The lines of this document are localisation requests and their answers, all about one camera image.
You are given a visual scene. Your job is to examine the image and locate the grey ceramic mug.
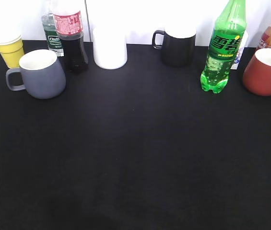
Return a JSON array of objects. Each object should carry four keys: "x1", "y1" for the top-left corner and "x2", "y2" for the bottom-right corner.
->
[{"x1": 6, "y1": 49, "x2": 67, "y2": 99}]

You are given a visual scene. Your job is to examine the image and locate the green sprite bottle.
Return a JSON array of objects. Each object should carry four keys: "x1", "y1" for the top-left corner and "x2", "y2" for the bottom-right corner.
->
[{"x1": 200, "y1": 0, "x2": 247, "y2": 93}]

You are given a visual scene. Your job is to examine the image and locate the clear cestbon water bottle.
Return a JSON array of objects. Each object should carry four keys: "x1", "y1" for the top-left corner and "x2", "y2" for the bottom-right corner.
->
[{"x1": 41, "y1": 0, "x2": 64, "y2": 57}]

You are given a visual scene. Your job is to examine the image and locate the yellow paper cup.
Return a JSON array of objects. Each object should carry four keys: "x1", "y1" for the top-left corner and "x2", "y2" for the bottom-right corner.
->
[{"x1": 0, "y1": 33, "x2": 24, "y2": 69}]

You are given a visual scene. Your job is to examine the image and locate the white ceramic mug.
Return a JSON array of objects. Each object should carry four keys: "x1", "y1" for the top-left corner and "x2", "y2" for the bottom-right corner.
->
[{"x1": 93, "y1": 26, "x2": 128, "y2": 69}]

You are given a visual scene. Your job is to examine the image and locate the black ceramic mug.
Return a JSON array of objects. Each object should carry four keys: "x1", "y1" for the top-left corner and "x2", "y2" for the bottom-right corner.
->
[{"x1": 152, "y1": 27, "x2": 196, "y2": 67}]

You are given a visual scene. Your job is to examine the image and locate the white carton box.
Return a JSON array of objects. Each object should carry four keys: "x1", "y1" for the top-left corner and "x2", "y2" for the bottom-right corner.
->
[{"x1": 231, "y1": 31, "x2": 248, "y2": 70}]

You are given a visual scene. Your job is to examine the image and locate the cola bottle red label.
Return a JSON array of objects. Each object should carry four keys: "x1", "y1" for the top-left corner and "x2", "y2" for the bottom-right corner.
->
[{"x1": 50, "y1": 0, "x2": 88, "y2": 73}]

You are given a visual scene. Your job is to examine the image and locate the red ceramic mug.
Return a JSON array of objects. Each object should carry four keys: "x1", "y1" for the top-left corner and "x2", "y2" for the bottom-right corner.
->
[{"x1": 242, "y1": 48, "x2": 271, "y2": 96}]

